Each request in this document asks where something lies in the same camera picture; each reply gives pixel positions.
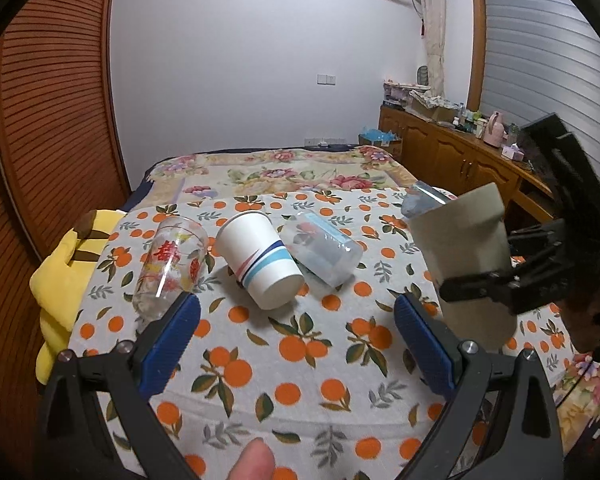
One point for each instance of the fingertip at bottom edge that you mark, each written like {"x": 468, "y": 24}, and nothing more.
{"x": 256, "y": 462}

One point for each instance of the floral bed quilt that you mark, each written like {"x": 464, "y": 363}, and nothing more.
{"x": 211, "y": 176}

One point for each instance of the orange print table cloth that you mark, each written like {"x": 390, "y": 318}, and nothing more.
{"x": 326, "y": 381}

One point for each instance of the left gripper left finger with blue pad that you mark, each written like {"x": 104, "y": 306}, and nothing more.
{"x": 75, "y": 440}

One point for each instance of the wooden sideboard cabinet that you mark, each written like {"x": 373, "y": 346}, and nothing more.
{"x": 459, "y": 162}

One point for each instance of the wooden louvred wardrobe door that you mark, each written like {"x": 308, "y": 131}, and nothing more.
{"x": 59, "y": 158}

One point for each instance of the beige steel tumbler cup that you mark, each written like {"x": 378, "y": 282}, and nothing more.
{"x": 467, "y": 236}

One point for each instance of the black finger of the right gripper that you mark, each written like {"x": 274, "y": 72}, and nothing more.
{"x": 493, "y": 285}

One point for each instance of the clear plastic cup, lying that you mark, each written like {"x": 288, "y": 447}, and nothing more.
{"x": 321, "y": 248}

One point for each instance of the grey translucent cup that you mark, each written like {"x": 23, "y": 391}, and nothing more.
{"x": 421, "y": 197}

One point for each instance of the grey window blind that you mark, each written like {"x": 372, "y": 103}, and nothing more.
{"x": 543, "y": 57}

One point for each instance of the blue bag by bed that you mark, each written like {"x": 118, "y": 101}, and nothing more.
{"x": 389, "y": 141}

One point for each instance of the white wall switch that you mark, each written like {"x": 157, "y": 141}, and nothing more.
{"x": 325, "y": 80}

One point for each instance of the yellow plush toy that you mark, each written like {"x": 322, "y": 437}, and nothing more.
{"x": 59, "y": 283}

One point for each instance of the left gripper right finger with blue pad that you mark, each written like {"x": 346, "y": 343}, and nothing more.
{"x": 522, "y": 438}

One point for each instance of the clear glass, red print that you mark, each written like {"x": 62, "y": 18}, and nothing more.
{"x": 174, "y": 263}

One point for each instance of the pink kettle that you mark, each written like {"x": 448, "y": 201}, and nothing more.
{"x": 494, "y": 133}

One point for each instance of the white paper cup, blue stripes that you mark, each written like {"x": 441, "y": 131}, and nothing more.
{"x": 259, "y": 259}

